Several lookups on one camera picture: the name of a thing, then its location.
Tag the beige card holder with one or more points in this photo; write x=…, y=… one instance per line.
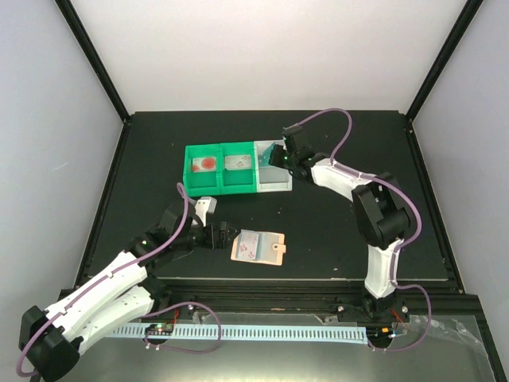
x=271, y=249

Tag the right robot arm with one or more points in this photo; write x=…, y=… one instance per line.
x=382, y=217

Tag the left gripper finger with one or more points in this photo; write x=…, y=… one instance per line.
x=227, y=241
x=227, y=229

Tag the green bin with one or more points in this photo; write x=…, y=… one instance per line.
x=238, y=181
x=201, y=184

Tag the small circuit board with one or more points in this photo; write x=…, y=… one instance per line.
x=159, y=329

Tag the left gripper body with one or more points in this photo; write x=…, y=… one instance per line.
x=212, y=243

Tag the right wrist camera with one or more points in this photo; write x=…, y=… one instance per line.
x=295, y=138

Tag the red circle card in bin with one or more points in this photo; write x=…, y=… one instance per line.
x=204, y=164

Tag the black frame post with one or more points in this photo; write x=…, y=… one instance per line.
x=81, y=35
x=455, y=35

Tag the black frame post right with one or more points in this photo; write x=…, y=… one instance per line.
x=455, y=35

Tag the black frame post left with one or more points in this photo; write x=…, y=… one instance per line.
x=81, y=35

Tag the white bin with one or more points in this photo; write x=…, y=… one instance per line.
x=271, y=179

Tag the white card in bin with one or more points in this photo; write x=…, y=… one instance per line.
x=238, y=162

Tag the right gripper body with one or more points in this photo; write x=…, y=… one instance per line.
x=292, y=160

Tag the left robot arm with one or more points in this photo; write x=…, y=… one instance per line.
x=53, y=339

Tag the white slotted cable duct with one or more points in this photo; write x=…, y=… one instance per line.
x=299, y=333

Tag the black aluminium rail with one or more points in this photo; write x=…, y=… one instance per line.
x=349, y=299

